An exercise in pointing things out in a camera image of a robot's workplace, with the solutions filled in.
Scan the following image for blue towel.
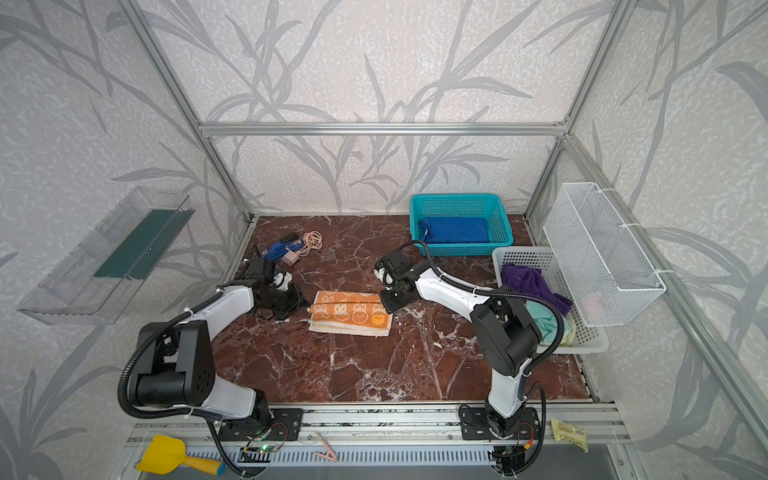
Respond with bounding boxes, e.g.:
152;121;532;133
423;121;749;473
417;217;490;244

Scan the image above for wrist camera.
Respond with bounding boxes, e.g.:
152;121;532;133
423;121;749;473
374;249;413;288
241;256;292;291

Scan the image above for clear plastic wall shelf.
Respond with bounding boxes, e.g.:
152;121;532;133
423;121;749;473
17;187;195;325

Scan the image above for yellow label tag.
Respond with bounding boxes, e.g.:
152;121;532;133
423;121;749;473
550;418;589;453

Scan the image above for pink clothespin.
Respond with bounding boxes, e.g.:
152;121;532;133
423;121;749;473
314;432;339;463

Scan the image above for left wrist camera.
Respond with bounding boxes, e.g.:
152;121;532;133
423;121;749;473
241;256;292;291

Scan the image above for white wire mesh basket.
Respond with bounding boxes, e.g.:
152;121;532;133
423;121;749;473
543;182;666;327

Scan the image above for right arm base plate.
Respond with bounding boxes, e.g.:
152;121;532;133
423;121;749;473
458;404;541;441

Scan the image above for yellow plastic scoop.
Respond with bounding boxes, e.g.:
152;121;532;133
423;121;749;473
135;434;226;476

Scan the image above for orange patterned towel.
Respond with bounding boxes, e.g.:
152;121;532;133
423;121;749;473
308;290;392;337

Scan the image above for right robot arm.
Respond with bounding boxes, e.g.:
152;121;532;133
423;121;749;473
374;260;565;438

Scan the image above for purple cloth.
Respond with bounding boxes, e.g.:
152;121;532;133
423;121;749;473
501;265;574;316

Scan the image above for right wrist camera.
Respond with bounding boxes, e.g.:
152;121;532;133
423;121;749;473
374;249;413;288

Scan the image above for beige rubber bands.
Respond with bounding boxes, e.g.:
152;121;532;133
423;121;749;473
298;230;323;257

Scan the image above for mint green cloth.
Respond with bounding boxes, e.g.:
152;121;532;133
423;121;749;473
525;300;576;347

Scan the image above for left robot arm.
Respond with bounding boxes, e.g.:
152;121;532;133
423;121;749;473
117;281;308;431

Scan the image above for white plastic laundry basket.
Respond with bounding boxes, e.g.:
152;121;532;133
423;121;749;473
492;246;609;355

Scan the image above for teal plastic basket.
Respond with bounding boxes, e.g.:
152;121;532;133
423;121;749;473
409;193;514;257

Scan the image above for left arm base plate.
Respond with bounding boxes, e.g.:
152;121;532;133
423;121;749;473
218;408;304;442

